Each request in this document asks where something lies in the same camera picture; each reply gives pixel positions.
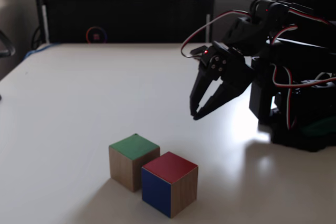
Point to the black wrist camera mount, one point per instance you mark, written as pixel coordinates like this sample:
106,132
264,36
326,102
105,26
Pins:
197,51

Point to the green table clamp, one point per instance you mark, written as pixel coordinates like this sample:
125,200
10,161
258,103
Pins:
317,127

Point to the black chair armrest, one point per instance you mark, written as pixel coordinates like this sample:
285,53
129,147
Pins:
10,45

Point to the green-topped wooden cube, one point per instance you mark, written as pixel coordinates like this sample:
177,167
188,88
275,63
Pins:
123,166

